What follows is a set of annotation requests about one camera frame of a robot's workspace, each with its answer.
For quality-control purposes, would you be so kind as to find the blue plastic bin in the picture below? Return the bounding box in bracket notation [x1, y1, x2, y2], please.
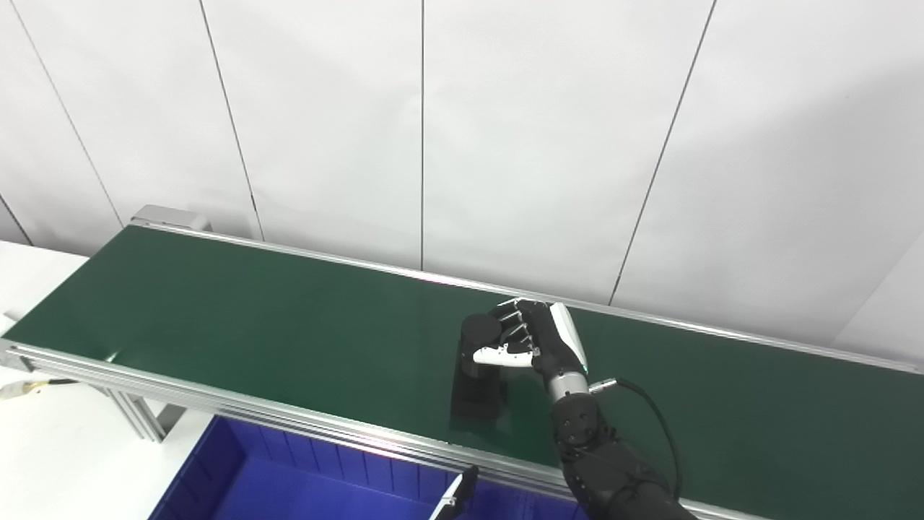
[538, 493, 589, 520]
[148, 415, 539, 520]

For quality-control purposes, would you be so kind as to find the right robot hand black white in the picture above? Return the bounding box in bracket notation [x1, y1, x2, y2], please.
[473, 298, 589, 381]

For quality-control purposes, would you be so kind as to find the grey conveyor motor housing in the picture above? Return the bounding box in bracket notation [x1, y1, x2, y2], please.
[132, 204, 210, 232]

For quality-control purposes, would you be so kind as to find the green conveyor belt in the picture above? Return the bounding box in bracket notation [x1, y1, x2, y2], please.
[4, 225, 924, 520]
[0, 220, 924, 520]

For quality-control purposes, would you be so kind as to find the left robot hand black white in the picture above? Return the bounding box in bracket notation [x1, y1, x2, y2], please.
[428, 466, 481, 520]

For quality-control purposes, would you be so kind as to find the black cylinder block part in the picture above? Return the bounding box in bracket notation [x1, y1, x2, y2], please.
[449, 314, 510, 428]

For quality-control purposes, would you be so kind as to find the aluminium conveyor leg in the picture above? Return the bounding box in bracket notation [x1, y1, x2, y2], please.
[94, 386, 185, 443]

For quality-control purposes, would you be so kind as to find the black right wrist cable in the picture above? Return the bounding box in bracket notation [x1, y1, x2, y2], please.
[588, 377, 683, 499]

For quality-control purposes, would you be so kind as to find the yellowish cable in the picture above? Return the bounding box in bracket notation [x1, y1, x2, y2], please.
[0, 379, 77, 399]

